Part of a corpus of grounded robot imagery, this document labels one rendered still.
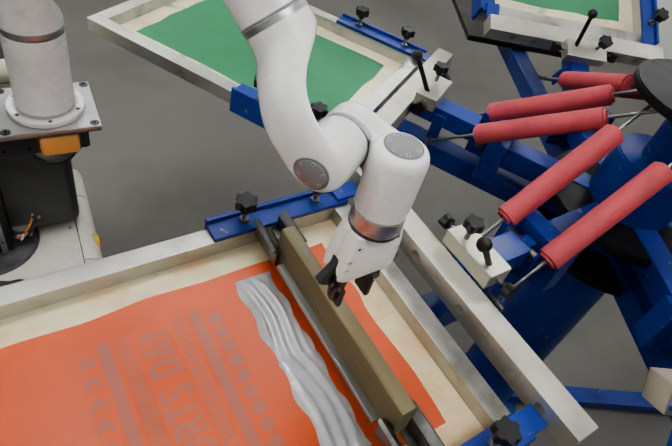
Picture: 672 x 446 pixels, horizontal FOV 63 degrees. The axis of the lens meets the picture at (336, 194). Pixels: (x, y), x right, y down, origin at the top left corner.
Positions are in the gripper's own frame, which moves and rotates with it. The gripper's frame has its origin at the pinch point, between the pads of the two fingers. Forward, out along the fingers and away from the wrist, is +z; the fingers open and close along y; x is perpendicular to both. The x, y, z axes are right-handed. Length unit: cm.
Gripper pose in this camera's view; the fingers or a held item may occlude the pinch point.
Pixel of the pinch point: (350, 286)
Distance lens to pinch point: 86.7
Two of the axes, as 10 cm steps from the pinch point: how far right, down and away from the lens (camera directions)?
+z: -2.1, 7.0, 6.8
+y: -8.4, 2.3, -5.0
